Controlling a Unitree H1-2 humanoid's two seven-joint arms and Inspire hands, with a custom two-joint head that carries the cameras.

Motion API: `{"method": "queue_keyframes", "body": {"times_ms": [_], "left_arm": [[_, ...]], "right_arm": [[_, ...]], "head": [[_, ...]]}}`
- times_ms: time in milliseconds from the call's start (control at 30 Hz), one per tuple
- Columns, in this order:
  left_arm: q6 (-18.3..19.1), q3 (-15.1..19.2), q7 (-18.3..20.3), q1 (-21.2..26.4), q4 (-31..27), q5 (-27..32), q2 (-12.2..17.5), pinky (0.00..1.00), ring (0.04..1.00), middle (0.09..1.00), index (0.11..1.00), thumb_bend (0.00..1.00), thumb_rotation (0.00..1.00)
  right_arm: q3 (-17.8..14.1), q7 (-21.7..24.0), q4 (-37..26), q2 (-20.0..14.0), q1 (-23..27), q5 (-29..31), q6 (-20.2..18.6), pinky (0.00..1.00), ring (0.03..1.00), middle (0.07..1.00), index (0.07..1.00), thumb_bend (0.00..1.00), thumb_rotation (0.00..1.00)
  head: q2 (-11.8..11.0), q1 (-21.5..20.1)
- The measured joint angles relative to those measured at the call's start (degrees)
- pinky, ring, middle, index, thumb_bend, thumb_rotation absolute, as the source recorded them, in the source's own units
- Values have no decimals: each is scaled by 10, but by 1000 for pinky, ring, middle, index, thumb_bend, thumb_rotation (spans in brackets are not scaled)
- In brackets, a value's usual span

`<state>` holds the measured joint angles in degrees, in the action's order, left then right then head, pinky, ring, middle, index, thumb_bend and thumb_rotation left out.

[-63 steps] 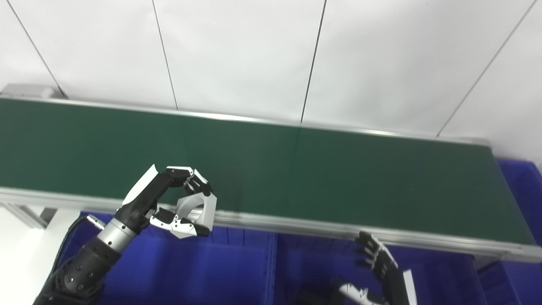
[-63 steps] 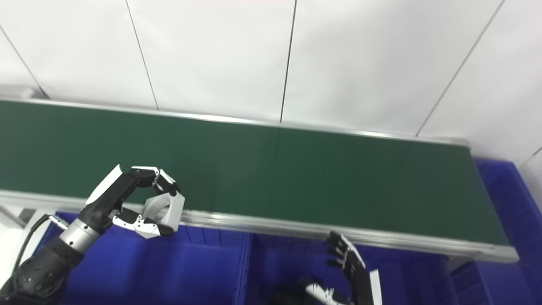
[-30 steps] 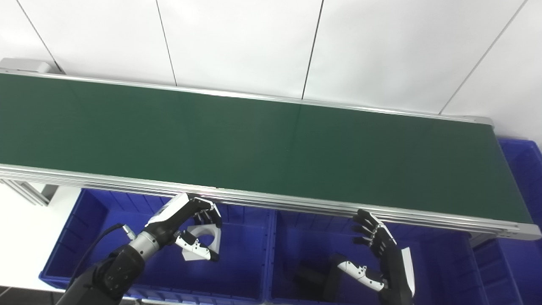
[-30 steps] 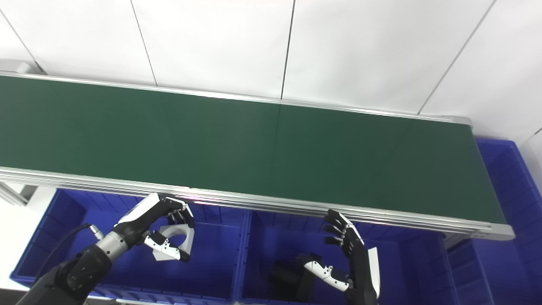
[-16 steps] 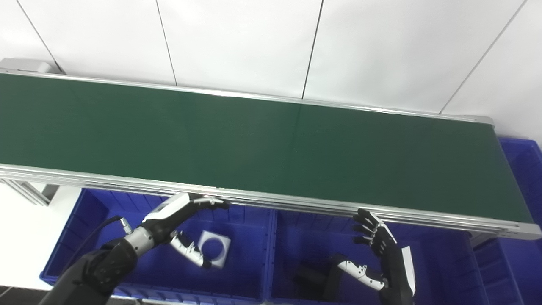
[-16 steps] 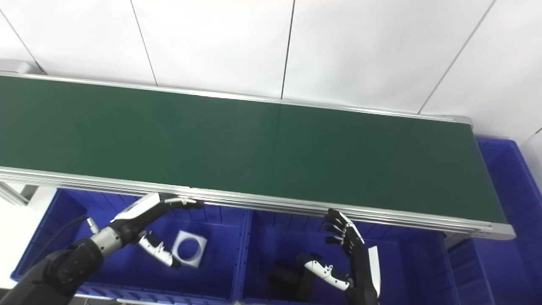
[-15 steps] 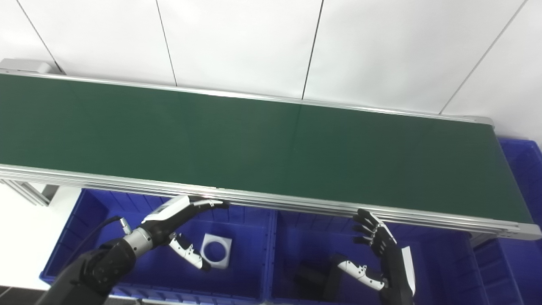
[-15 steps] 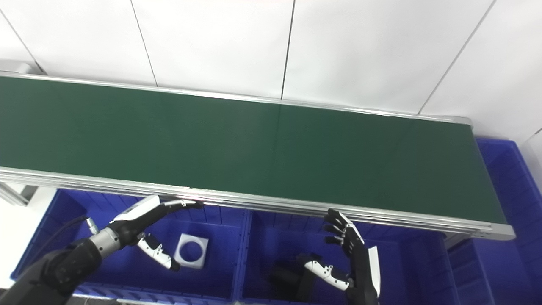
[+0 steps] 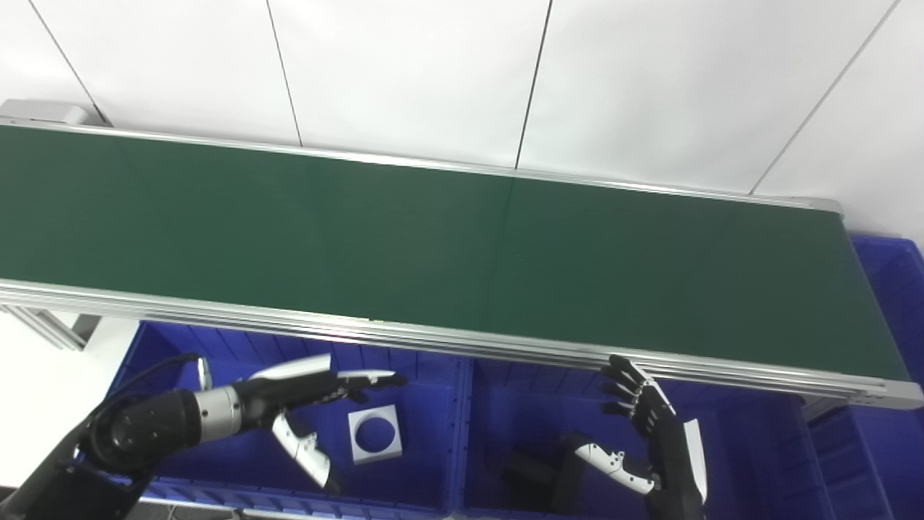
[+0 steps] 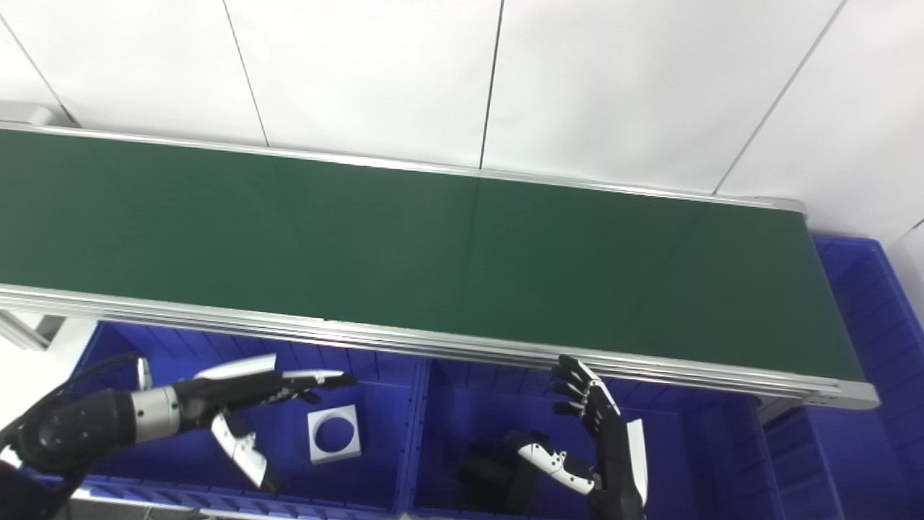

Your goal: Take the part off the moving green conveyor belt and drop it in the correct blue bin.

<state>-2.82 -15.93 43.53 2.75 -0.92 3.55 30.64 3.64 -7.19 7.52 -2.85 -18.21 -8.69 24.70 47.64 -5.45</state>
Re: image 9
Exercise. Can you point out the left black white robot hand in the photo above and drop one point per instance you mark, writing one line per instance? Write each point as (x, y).
(289, 386)

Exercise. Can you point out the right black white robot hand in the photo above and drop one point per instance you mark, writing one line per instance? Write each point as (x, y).
(671, 462)

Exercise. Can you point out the white square part round hole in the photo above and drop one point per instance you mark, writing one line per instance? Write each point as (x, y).
(357, 451)

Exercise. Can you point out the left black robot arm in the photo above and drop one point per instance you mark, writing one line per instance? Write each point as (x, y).
(144, 426)

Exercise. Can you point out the blue plastic bin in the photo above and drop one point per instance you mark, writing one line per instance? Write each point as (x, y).
(751, 462)
(419, 433)
(888, 433)

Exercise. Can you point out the black part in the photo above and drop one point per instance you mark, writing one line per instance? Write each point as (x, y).
(534, 469)

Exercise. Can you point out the green conveyor belt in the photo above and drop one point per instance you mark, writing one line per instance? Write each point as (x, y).
(505, 347)
(433, 245)

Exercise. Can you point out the aluminium conveyor support leg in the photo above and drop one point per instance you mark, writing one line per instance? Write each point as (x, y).
(50, 328)

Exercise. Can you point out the grey conveyor motor housing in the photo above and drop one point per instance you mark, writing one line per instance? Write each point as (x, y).
(50, 112)

